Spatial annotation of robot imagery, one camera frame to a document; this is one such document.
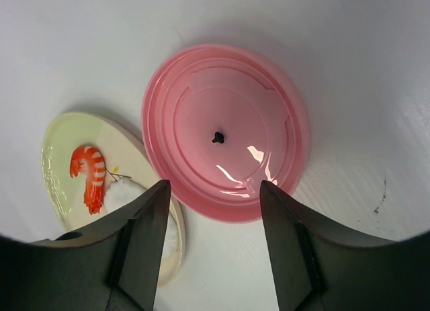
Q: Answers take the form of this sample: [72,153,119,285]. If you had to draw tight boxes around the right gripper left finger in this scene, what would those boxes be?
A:
[1,180,171,310]

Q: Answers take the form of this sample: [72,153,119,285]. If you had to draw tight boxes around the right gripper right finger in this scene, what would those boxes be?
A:
[259,181,429,310]

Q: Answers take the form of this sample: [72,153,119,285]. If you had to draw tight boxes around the cream round plate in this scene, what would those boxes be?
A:
[40,111,187,287]

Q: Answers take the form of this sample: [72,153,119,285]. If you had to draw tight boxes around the pink round lid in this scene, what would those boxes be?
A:
[141,44,311,224]

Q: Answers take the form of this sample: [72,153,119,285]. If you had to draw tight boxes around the fried egg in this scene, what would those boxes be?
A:
[103,178,179,258]

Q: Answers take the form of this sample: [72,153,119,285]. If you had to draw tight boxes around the red shrimp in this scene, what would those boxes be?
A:
[69,145,106,215]

